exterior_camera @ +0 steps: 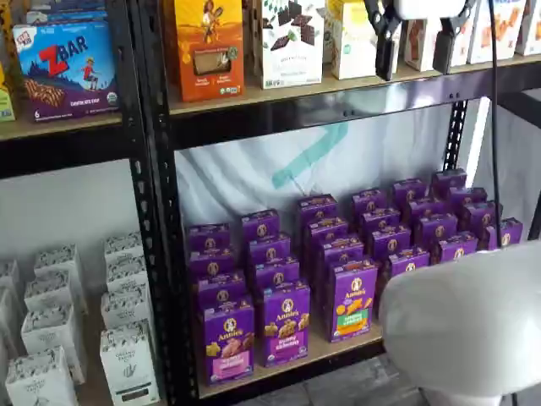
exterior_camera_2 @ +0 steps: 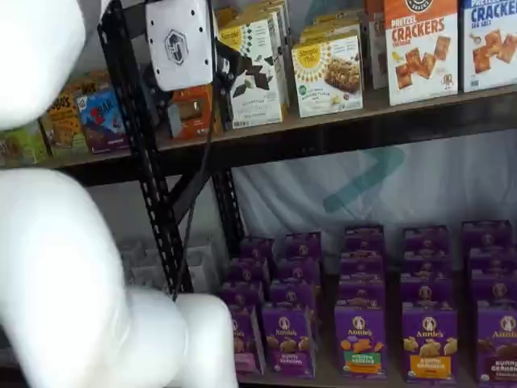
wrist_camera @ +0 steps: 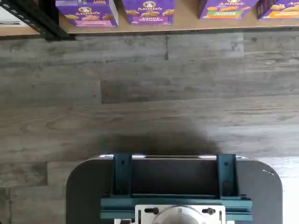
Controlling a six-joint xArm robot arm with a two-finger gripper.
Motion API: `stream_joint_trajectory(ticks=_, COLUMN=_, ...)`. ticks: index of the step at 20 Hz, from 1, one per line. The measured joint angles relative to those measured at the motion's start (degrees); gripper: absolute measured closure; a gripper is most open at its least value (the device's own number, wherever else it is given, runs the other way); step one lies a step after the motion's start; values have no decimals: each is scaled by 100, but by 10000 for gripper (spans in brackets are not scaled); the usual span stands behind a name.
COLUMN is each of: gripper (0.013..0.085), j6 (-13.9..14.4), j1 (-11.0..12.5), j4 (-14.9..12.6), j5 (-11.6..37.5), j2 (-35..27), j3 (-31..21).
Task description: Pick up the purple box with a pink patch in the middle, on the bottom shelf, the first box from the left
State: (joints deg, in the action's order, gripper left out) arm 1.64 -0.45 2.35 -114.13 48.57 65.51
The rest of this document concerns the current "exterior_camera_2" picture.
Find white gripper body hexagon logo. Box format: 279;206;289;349
145;0;214;92

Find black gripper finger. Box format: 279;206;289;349
214;60;244;86
213;39;254;70

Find purple Annie's bunny grahams box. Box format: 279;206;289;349
230;306;267;375

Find white Simple Mills cookie box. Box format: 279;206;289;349
217;19;284;131
213;0;292;116

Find orange snack box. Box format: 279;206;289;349
170;85;222;141

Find white Simple Mills bar box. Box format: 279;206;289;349
300;9;363;40
291;34;364;119

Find brown wooden shelf board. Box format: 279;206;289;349
155;83;517;153
0;143;141;170
237;361;517;388

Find blue snack bar box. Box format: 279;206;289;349
76;86;131;154

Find yellow cookie box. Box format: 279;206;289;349
39;79;89;157

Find brown and white snack box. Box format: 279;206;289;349
364;0;389;91

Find purple Annie's box pink patch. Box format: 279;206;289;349
220;280;264;313
227;257;271;285
239;236;276;262

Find green snack box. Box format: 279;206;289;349
0;124;48;165

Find orange pretzel crackers box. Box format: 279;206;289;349
383;0;460;108

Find purple Annie's box green patch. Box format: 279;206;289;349
334;304;389;380
344;225;385;255
339;251;385;282
338;278;387;308

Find purple Annie's box orange patch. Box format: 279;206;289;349
402;226;451;254
403;250;452;280
401;308;459;383
399;276;456;312

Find blue pretzel crackers box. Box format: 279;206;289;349
461;0;517;94

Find white tarp teal logo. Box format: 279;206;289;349
231;129;517;252

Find clear plastic bin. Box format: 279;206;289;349
116;237;163;289
183;236;220;293

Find black metal shelf frame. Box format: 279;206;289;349
60;0;517;302

